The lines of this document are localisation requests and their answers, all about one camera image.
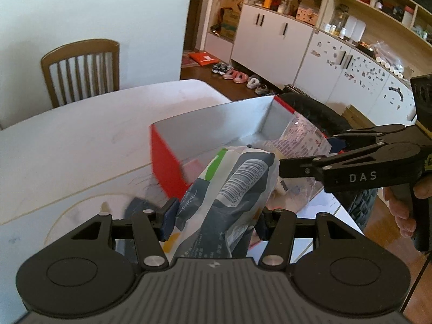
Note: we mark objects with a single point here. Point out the purple printed snack bag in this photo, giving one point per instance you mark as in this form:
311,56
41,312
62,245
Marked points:
299,143

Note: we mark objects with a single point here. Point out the wooden chair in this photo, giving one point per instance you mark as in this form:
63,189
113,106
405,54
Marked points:
80,70

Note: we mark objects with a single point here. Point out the red storage box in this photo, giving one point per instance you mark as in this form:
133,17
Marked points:
182,146

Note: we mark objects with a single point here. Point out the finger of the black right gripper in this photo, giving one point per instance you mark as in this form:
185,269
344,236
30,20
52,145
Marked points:
392,137
302,167

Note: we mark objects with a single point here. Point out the person's right hand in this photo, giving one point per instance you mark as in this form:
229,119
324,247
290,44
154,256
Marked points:
407,225

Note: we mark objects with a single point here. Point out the white wall cabinet unit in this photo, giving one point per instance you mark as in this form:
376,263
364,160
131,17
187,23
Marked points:
343,53

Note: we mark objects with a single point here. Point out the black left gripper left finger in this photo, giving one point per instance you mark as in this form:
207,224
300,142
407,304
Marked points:
152,225

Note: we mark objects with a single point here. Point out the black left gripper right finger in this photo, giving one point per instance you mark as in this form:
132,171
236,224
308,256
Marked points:
277,228

